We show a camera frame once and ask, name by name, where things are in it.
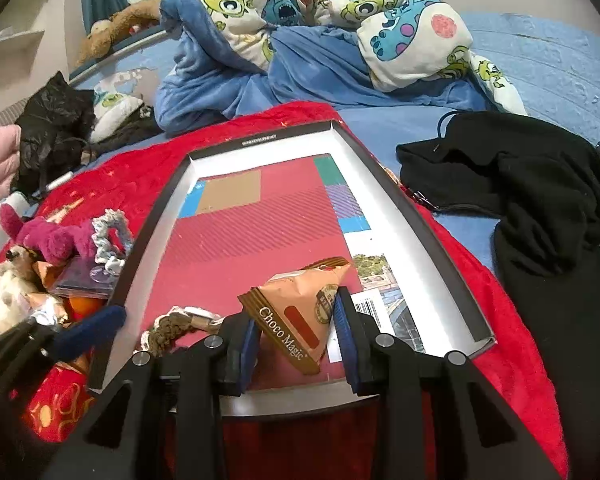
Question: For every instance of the red printed blanket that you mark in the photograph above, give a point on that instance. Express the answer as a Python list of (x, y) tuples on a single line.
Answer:
[(145, 160)]

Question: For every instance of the blue and white scrunchie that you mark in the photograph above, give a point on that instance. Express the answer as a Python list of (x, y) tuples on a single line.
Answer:
[(100, 230)]

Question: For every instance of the dark brown garment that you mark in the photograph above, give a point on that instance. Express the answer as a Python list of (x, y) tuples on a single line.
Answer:
[(130, 132)]

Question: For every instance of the orange triangular snack packet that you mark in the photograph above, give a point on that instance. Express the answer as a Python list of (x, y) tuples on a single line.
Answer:
[(290, 305)]

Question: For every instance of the red booklet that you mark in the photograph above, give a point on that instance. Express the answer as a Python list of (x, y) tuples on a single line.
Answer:
[(260, 240)]

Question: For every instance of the clear plastic bag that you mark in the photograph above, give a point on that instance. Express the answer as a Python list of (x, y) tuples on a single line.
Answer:
[(80, 280)]

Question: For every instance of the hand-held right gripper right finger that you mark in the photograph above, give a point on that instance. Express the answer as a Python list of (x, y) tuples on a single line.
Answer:
[(349, 345)]

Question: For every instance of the cartoon printed pillow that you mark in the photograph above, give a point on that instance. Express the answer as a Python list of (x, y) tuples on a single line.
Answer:
[(110, 110)]

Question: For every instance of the white plush toy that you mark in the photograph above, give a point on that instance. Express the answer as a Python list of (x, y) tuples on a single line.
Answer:
[(5, 300)]

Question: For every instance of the black plastic bag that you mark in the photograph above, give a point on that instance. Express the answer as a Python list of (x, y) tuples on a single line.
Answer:
[(50, 125)]

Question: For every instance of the shallow black and white box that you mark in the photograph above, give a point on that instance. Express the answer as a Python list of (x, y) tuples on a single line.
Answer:
[(420, 240)]

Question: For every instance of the silver pen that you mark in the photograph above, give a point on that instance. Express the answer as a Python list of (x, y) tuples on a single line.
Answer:
[(60, 181)]

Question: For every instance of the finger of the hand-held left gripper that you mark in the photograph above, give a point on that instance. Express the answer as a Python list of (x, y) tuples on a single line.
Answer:
[(87, 332)]

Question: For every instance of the orange mandarin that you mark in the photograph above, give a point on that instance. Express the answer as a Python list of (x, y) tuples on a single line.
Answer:
[(80, 306)]

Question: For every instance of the brown lace-trimmed scrunchie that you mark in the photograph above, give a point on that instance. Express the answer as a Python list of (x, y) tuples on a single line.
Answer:
[(167, 332)]

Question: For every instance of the cartoon monster printed blanket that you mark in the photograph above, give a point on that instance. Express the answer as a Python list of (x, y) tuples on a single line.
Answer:
[(220, 75)]

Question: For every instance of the brown plush toy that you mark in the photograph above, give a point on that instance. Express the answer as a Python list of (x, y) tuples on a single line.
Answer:
[(130, 15)]

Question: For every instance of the blue bed sheet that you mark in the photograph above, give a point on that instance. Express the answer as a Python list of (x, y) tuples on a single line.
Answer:
[(555, 70)]

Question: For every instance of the magenta plush toy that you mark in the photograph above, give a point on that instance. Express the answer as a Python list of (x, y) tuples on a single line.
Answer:
[(45, 240)]

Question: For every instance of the black fleece jacket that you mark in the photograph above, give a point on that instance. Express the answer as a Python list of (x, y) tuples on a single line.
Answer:
[(530, 170)]

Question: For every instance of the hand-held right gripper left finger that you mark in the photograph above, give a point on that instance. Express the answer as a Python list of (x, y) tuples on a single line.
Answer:
[(246, 347)]

